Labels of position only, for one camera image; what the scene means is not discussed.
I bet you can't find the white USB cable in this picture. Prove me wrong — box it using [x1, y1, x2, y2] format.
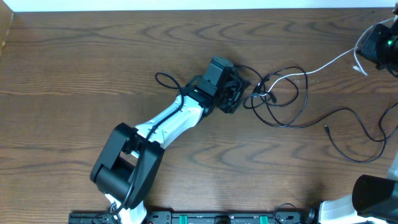
[253, 17, 396, 98]

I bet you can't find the black USB cable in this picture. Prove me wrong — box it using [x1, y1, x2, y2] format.
[234, 64, 398, 164]

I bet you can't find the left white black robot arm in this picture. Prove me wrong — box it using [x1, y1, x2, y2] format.
[90, 67, 249, 223]

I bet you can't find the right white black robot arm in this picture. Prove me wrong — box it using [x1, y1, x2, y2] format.
[317, 8, 397, 224]

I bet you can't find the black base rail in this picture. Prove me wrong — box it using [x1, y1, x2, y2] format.
[68, 210, 321, 224]

